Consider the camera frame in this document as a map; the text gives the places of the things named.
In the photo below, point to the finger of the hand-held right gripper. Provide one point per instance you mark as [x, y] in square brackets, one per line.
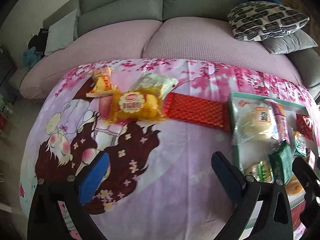
[310, 180]

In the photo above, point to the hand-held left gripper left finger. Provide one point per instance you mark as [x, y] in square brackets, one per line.
[93, 177]

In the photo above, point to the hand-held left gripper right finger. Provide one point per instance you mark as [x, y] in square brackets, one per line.
[226, 177]

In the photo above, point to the round orange pastry cup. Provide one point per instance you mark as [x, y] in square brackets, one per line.
[295, 188]

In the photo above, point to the small white snack packet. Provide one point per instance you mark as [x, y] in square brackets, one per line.
[311, 157]

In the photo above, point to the green rimmed white tray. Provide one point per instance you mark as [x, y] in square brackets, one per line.
[241, 155]

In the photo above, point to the dark green snack packet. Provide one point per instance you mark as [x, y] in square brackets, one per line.
[281, 162]

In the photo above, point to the green cow print cake packet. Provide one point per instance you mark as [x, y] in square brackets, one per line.
[260, 172]

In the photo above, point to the white green cracker packet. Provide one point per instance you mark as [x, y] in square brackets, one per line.
[299, 143]

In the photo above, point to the round bun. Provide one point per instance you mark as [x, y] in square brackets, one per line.
[252, 125]

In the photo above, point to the red snack packet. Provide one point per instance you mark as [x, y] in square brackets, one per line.
[305, 127]

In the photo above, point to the pink white snack packet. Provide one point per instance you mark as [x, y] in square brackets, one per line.
[282, 122]

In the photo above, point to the printed blanket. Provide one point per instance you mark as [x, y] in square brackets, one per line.
[162, 167]

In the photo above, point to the red patterned snack box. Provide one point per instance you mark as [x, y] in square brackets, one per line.
[197, 110]

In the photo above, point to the yellow bread packet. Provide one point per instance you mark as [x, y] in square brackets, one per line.
[135, 103]

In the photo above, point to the orange yellow snack packet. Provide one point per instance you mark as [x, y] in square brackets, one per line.
[101, 83]

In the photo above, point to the pale green snack packet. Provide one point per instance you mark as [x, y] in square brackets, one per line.
[152, 81]

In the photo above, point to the grey quilted pillow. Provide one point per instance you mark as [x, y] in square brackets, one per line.
[290, 43]

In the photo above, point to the pink sofa cover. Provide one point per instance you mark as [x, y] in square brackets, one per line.
[125, 40]

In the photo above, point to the dark cloth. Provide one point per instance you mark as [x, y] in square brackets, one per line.
[37, 42]

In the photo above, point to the light grey pillow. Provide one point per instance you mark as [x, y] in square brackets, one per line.
[61, 32]

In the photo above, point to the black white patterned pillow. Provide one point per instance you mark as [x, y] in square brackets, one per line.
[267, 20]

